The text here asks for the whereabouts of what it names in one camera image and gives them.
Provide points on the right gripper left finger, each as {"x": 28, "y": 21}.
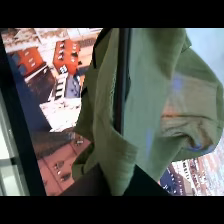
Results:
{"x": 88, "y": 183}

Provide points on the pale green garment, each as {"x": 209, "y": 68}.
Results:
{"x": 146, "y": 83}

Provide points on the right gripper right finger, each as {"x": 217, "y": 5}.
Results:
{"x": 143, "y": 185}

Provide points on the silver frame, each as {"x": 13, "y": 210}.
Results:
{"x": 10, "y": 160}

